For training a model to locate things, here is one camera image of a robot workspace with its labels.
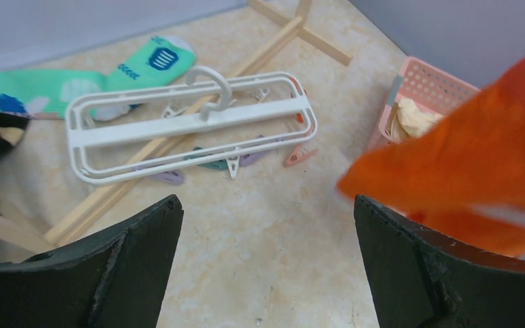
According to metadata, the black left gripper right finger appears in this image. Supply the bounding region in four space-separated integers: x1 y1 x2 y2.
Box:
354 196 525 327

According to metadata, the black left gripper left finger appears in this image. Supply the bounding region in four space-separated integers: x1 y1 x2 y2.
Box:
0 195 184 327

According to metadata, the orange underwear white trim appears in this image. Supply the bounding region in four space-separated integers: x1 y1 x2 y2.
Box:
336 58 525 257

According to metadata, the wooden drying rack frame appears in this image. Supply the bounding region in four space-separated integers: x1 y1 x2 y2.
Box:
0 1 352 253

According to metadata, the white plastic clip hanger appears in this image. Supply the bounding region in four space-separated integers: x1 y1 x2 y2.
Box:
65 66 318 185

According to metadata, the pink perforated plastic basket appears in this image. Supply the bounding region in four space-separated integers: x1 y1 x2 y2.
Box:
366 57 479 150

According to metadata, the teal clothes peg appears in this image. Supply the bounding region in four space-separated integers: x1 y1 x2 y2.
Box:
184 146 228 171

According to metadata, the beige cloth in basket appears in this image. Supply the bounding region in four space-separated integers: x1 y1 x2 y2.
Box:
388 98 444 141

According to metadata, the white clothes peg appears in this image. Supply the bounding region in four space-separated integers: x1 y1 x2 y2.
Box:
226 156 240 180
161 102 189 118

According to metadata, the salmon pink clothes peg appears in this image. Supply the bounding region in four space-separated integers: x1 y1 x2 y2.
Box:
283 144 319 167

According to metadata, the orange clothes peg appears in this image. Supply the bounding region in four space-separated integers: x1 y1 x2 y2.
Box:
289 76 306 124

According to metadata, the green patterned sock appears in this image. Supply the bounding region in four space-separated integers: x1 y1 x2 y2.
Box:
0 36 196 119

